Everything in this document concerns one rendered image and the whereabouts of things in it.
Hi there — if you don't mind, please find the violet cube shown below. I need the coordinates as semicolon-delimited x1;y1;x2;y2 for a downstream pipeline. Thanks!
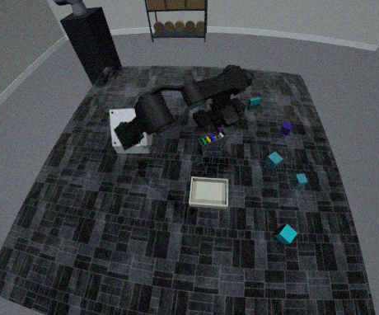
279;121;293;136

